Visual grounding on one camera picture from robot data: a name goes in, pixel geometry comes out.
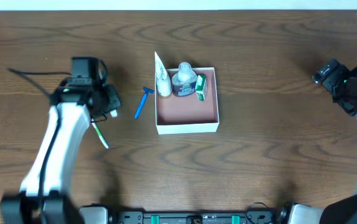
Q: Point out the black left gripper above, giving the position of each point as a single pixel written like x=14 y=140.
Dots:
x=110 y=99

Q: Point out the green toothbrush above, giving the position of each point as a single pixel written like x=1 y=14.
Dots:
x=100 y=135

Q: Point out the blue disposable razor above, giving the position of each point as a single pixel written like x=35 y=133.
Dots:
x=147 y=91

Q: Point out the white Pantene tube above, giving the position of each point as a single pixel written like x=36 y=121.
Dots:
x=163 y=81

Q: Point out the green white soap box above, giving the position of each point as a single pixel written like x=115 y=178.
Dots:
x=201 y=87

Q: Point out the Colgate toothpaste tube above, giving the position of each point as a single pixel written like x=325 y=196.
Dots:
x=114 y=113

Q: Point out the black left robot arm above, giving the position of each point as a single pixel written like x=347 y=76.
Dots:
x=44 y=193

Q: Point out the white box pink interior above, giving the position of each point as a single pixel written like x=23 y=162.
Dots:
x=183 y=115

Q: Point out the black mounting rail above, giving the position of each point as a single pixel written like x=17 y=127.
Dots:
x=253 y=215

